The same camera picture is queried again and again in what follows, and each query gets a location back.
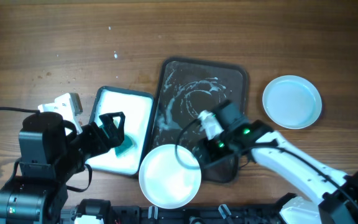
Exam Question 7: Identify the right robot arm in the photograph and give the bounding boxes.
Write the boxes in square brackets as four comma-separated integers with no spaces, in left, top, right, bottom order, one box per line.
[195,100,358,223]

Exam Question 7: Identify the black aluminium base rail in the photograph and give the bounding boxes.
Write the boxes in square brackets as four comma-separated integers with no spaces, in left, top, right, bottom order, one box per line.
[60,198,291,224]

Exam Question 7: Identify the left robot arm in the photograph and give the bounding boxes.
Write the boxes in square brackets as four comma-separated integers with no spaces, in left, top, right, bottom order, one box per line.
[0,112,126,223]

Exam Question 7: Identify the green yellow sponge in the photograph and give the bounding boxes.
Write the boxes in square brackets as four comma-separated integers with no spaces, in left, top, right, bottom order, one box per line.
[106,134,136,158]

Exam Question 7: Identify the right black cable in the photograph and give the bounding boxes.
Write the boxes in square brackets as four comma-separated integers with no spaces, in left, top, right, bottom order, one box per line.
[175,118,358,224]

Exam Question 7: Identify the brown plastic tray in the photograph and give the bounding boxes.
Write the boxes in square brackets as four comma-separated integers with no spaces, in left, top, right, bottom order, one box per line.
[147,56,249,184]

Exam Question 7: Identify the white plate blue smear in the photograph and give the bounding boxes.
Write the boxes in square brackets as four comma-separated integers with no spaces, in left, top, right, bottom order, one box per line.
[139,144,201,209]

